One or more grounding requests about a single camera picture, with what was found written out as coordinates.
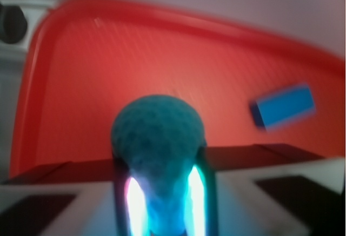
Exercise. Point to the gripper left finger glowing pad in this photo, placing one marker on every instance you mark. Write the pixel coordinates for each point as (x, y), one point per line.
(131, 213)

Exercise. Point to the blue rectangular block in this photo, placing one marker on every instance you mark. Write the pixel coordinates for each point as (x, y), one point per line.
(281, 107)

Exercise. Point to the red plastic tray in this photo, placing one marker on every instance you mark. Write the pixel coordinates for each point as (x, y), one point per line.
(89, 58)

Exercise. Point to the blue dimpled ball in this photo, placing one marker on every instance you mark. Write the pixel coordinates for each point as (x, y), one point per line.
(159, 138)

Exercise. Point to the black round knob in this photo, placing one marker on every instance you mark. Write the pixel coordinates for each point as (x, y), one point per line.
(13, 24)

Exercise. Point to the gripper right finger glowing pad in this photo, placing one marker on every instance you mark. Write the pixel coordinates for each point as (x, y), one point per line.
(201, 213)

